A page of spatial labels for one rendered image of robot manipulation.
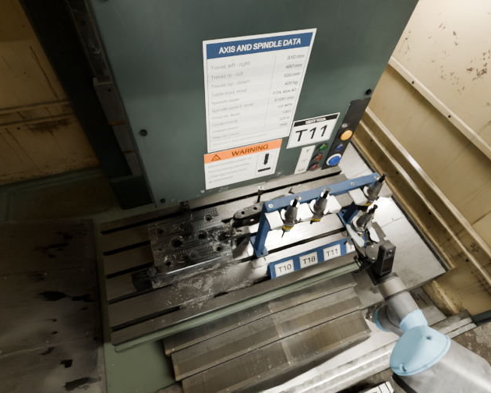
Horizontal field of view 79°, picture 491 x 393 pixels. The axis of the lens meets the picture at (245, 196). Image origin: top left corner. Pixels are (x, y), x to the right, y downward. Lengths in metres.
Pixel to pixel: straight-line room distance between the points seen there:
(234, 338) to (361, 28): 1.15
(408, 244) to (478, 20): 0.92
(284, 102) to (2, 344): 1.36
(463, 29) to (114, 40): 1.20
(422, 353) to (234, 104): 0.57
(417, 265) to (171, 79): 1.41
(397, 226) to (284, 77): 1.27
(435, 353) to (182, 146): 0.60
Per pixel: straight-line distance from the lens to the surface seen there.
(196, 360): 1.35
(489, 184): 1.38
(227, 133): 0.52
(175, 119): 0.48
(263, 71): 0.47
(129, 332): 1.22
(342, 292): 1.51
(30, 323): 1.56
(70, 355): 1.52
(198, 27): 0.41
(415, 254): 1.63
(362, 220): 1.04
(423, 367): 0.72
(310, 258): 1.27
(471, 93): 1.36
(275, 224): 0.99
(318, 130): 0.62
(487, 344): 2.73
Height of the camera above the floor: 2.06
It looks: 55 degrees down
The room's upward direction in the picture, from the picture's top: 7 degrees clockwise
